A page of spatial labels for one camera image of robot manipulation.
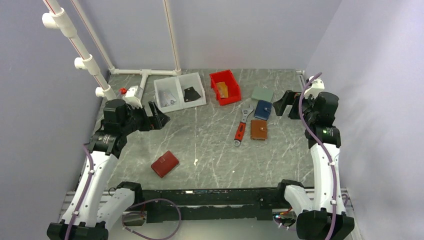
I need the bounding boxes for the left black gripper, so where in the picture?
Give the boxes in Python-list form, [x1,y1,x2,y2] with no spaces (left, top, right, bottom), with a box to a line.
[120,100,170,135]

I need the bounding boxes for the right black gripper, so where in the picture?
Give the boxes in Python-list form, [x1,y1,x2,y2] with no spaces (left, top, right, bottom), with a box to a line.
[272,89,319,124]

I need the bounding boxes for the red card holder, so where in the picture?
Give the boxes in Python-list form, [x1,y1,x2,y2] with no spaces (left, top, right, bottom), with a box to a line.
[150,150,180,178]

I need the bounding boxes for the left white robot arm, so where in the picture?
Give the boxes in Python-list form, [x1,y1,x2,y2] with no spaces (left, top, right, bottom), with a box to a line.
[46,99,170,240]

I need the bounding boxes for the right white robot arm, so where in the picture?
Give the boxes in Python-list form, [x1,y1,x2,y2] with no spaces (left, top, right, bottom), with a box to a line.
[272,90,355,240]

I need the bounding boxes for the cards in white tray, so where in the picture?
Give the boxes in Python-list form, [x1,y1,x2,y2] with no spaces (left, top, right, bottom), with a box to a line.
[159,90,177,107]

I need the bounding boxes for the blue card holder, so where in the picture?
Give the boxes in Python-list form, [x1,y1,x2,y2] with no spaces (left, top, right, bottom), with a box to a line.
[254,100,272,121]

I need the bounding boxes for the green card holder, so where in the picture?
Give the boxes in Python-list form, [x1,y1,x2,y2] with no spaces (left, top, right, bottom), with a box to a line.
[251,86,274,102]

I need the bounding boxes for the brown card holder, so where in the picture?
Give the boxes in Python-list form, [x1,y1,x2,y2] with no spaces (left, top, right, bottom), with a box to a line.
[250,119,268,141]

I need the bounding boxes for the orange card in bin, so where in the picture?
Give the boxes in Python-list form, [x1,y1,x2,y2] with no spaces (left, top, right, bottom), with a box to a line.
[216,82,229,99]

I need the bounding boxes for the white divided tray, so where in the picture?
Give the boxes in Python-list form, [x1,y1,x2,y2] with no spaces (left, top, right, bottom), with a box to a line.
[153,72,207,113]

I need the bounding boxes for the red plastic bin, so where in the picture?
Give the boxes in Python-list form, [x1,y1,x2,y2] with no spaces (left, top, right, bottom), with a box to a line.
[209,69,242,106]

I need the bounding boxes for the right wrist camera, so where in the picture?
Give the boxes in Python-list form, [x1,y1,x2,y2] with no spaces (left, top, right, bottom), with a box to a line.
[303,77,325,99]

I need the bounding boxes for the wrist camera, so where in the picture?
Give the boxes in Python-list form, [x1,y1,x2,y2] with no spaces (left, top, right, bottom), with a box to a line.
[119,85,144,109]
[303,77,325,99]

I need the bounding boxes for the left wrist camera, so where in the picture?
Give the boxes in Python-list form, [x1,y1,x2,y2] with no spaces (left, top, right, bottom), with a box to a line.
[119,85,144,109]

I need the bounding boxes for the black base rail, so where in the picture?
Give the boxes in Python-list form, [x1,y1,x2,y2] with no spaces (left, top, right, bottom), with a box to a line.
[109,181,309,224]

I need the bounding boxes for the white pvc pipe frame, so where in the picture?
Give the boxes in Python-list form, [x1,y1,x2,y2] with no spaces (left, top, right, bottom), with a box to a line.
[42,0,182,100]

